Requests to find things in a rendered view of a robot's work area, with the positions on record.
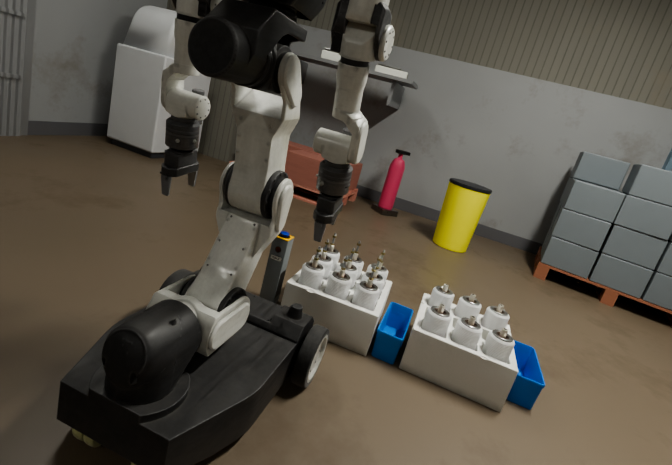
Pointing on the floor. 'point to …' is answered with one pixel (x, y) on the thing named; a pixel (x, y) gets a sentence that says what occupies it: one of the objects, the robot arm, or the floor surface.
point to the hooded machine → (145, 83)
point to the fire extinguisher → (391, 186)
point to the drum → (460, 214)
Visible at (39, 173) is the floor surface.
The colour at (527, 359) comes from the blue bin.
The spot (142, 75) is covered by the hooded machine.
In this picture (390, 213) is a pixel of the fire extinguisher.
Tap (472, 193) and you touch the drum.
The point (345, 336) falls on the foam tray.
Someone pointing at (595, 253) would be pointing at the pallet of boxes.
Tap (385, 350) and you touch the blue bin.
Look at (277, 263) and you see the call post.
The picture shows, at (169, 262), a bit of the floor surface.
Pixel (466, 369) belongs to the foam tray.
